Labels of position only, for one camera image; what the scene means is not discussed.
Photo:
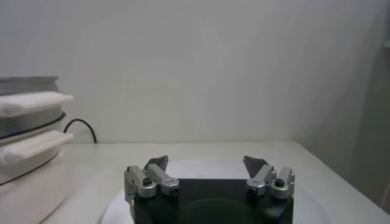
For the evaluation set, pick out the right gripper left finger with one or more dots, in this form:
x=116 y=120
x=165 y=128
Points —
x=143 y=182

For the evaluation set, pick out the white round plate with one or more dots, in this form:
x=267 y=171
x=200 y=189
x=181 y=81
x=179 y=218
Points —
x=207 y=169

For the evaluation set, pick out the white electric cooking pot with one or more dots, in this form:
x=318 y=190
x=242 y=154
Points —
x=27 y=188

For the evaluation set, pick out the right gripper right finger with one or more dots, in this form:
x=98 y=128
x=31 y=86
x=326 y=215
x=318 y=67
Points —
x=274 y=182

